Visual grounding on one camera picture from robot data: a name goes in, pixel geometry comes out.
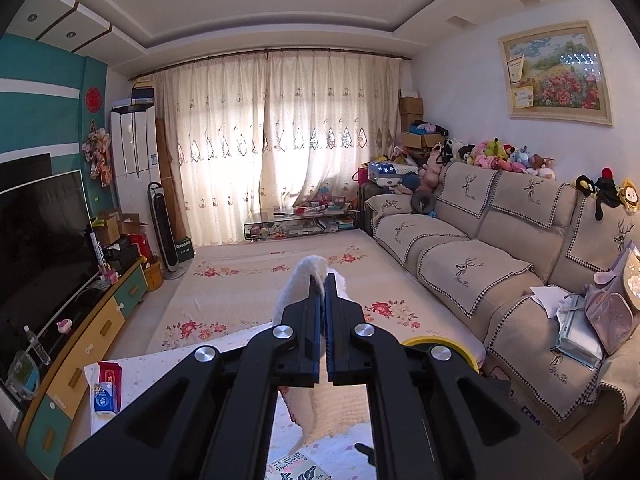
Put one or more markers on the row of plush toys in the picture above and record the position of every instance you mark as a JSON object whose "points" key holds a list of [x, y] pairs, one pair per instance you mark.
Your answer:
{"points": [[500, 157]]}

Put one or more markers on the wicker basket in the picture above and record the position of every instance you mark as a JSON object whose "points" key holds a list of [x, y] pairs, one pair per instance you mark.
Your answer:
{"points": [[154, 275]]}

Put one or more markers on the yellow-rimmed black trash bin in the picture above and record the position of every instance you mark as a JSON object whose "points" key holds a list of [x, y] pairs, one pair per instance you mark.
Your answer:
{"points": [[452, 342]]}

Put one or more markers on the grey neck pillow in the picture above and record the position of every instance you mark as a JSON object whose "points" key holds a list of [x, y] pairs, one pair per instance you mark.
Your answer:
{"points": [[417, 205]]}

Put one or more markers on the black tower fan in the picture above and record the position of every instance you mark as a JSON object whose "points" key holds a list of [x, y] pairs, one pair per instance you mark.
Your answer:
{"points": [[162, 225]]}

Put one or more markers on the hanging flower decoration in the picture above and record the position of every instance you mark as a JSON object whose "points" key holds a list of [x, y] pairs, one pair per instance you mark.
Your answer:
{"points": [[99, 155]]}

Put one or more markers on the red flat packet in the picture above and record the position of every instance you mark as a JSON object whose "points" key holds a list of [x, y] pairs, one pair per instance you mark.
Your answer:
{"points": [[107, 370]]}

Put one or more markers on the yellow lion plush toy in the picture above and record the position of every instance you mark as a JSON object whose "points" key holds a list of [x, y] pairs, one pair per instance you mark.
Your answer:
{"points": [[630, 194]]}

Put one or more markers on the white standing air conditioner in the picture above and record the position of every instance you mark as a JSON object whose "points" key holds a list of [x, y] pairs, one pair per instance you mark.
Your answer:
{"points": [[132, 160]]}

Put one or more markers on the white towel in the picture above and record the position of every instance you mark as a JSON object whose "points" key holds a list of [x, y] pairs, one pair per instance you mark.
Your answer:
{"points": [[305, 272]]}

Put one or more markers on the black plush toy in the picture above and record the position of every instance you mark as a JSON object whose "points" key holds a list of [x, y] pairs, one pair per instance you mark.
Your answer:
{"points": [[602, 190]]}

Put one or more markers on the white dotted tablecloth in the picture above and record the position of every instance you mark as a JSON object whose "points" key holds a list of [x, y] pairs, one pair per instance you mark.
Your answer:
{"points": [[150, 365]]}

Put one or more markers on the cream embroidered curtains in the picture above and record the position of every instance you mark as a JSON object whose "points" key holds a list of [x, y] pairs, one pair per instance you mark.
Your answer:
{"points": [[280, 150]]}

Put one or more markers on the pale green tissue pack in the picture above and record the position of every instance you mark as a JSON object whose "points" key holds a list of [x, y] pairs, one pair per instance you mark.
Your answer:
{"points": [[577, 335]]}

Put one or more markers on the blue tissue pack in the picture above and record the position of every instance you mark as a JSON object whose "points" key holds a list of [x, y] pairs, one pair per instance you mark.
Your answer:
{"points": [[104, 400]]}

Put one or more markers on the teal and yellow TV cabinet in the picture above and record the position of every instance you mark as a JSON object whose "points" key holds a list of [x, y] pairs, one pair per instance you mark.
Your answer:
{"points": [[90, 340]]}

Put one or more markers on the dark curtain rod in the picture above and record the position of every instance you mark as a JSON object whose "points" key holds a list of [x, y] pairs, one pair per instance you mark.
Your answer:
{"points": [[270, 50]]}

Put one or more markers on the red bag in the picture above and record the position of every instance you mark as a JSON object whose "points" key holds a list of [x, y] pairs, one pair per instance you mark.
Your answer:
{"points": [[141, 247]]}

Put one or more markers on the large pink plush toy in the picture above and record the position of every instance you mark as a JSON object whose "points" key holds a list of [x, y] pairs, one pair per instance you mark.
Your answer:
{"points": [[431, 172]]}

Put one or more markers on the framed flower painting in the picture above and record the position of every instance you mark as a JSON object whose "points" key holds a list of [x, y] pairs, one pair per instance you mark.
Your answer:
{"points": [[555, 72]]}

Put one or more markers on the pale pink backpack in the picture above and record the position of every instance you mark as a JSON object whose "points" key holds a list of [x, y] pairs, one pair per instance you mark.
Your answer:
{"points": [[612, 305]]}

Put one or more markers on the clear water bottle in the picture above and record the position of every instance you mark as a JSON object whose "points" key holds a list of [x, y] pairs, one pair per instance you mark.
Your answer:
{"points": [[37, 347]]}

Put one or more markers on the clear container with green contents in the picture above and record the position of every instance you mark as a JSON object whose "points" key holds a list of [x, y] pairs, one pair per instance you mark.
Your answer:
{"points": [[22, 375]]}

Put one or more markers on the stack of cardboard boxes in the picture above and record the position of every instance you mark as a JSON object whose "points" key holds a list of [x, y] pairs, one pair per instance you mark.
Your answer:
{"points": [[411, 107]]}

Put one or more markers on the red round wall ornament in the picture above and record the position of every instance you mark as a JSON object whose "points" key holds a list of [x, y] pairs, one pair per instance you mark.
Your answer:
{"points": [[93, 99]]}

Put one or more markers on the glass coffee table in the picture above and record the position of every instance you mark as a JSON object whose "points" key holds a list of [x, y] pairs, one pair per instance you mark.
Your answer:
{"points": [[300, 227]]}

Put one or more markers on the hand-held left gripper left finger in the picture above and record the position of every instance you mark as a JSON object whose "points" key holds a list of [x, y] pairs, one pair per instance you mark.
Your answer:
{"points": [[316, 340]]}

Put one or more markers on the beige sofa with deer covers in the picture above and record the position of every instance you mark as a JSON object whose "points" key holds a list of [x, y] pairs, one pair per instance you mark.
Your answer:
{"points": [[500, 240]]}

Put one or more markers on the leaning cardboard sheet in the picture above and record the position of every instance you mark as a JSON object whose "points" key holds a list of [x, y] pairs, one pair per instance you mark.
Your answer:
{"points": [[167, 180]]}

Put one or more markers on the open cardboard box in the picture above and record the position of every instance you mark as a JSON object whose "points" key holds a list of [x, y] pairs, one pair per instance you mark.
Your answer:
{"points": [[107, 227]]}

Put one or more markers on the flat black television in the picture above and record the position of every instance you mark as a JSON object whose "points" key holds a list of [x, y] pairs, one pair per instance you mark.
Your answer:
{"points": [[25, 170]]}

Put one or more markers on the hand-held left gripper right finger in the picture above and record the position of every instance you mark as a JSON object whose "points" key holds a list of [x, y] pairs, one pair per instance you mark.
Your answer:
{"points": [[334, 340]]}

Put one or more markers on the small pink item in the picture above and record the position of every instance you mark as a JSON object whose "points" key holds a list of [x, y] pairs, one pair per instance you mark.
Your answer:
{"points": [[64, 326]]}

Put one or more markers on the black box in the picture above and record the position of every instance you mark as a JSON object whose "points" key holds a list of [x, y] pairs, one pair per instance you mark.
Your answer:
{"points": [[122, 251]]}

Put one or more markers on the crumpled white paper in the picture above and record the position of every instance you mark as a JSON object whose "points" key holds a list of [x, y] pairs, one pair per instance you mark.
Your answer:
{"points": [[547, 300]]}

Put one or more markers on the large curved black television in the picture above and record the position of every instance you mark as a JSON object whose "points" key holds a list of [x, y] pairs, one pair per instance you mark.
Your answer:
{"points": [[40, 250]]}

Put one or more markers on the star-patterned bag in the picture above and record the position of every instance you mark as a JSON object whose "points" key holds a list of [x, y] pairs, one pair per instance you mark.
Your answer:
{"points": [[387, 175]]}

